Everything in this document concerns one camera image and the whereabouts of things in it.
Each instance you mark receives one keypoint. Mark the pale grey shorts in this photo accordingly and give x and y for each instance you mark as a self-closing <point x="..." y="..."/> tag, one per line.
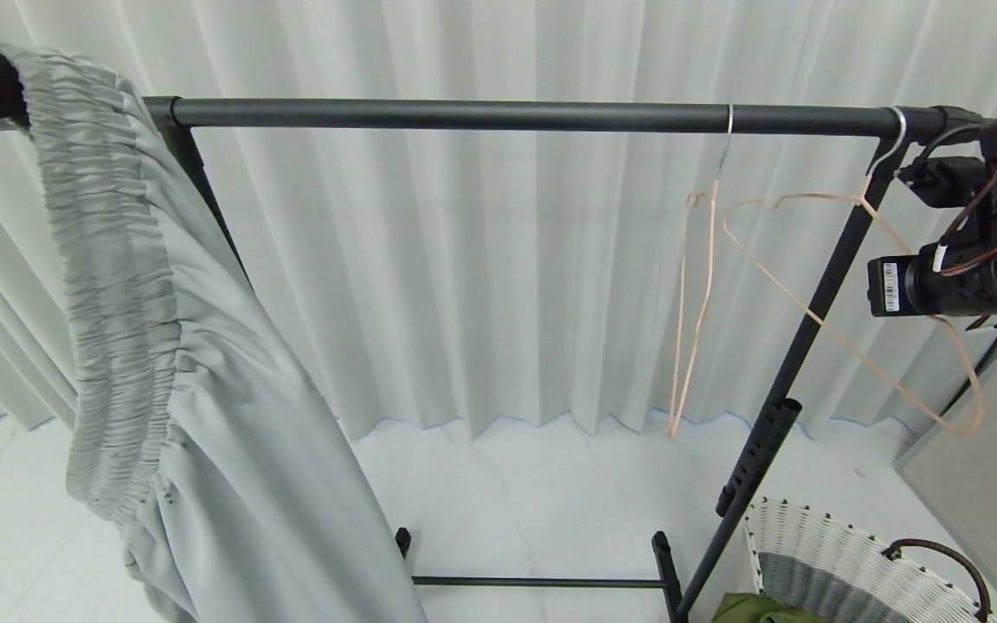
<point x="247" y="415"/>

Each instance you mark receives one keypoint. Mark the pink clothes hanger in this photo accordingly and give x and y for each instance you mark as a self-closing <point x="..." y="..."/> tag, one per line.
<point x="810" y="309"/>
<point x="710" y="260"/>

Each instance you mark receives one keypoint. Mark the black clothes rack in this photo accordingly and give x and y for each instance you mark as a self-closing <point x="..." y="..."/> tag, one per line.
<point x="464" y="115"/>

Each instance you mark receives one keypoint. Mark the white laundry basket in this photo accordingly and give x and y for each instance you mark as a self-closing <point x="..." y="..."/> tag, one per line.
<point x="819" y="545"/>

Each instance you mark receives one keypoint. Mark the green garment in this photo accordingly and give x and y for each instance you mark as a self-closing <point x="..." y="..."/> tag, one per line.
<point x="758" y="610"/>

